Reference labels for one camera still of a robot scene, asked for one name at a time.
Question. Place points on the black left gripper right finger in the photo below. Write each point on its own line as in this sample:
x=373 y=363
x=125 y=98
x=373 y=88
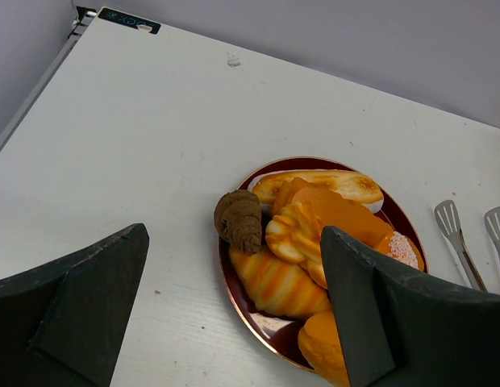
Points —
x=399 y=326

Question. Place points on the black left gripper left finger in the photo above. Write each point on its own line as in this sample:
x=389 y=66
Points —
x=63 y=323

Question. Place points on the round orange bun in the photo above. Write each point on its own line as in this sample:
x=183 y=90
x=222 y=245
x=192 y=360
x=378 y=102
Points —
x=319 y=343

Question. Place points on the sugar coated pink donut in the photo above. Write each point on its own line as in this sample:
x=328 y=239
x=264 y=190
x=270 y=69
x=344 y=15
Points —
x=400 y=248

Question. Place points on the metal serving tongs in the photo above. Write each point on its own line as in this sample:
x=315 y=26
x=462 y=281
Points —
x=448 y=220

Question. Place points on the brown chocolate croissant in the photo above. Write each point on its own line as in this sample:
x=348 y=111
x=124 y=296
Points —
x=237 y=220

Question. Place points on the flat orange bread slice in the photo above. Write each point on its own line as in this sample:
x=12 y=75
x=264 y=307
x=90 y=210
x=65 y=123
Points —
x=334 y=210

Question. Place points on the long white baguette bread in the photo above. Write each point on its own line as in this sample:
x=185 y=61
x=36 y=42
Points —
x=349 y=184

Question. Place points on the dark red round plate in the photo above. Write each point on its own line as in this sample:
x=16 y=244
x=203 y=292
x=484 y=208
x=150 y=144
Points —
x=279 y=334

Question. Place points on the striped orange croissant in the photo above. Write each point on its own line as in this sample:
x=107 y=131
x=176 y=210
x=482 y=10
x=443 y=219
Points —
x=276 y=287

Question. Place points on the braided orange pastry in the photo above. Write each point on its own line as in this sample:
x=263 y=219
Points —
x=294 y=235

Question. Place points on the black label sticker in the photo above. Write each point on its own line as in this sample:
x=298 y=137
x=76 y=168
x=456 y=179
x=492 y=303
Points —
x=127 y=20

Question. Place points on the aluminium table frame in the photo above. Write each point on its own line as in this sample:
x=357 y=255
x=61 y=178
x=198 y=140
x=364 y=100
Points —
x=35 y=38

